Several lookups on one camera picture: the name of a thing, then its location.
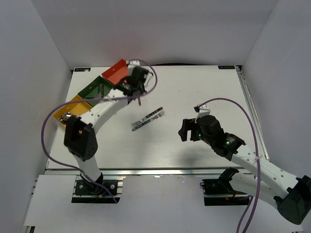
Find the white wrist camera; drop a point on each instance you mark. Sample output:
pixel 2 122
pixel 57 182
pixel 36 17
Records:
pixel 201 110
pixel 132 63

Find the aluminium table frame rail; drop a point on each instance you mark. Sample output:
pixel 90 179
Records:
pixel 253 113

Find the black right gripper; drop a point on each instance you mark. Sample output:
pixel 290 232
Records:
pixel 188 124

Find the brown handled spoon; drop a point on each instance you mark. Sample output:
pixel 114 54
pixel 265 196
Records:
pixel 62 119

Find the green box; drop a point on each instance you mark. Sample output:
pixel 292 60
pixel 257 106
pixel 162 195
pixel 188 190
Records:
pixel 92 91

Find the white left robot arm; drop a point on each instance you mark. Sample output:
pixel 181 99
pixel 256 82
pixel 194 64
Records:
pixel 80 133

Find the brown handled knife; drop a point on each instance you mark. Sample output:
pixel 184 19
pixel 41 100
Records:
pixel 102 90

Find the yellow box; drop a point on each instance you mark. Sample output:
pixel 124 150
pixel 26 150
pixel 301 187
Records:
pixel 77 108

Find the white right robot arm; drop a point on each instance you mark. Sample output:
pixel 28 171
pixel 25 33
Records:
pixel 289 194

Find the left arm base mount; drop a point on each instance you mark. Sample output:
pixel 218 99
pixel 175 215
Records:
pixel 88 193

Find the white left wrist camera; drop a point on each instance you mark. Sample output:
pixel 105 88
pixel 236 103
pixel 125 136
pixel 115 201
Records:
pixel 132 63

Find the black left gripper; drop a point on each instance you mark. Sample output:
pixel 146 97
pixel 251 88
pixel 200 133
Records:
pixel 144 89

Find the green handled fork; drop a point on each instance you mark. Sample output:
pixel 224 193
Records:
pixel 157 116

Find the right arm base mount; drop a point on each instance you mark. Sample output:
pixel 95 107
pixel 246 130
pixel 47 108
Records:
pixel 219 192

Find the red box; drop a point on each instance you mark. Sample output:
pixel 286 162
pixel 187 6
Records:
pixel 115 73

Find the green handled spoon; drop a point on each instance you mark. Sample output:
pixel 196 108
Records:
pixel 68 114

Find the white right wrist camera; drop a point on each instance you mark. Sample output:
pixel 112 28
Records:
pixel 201 110

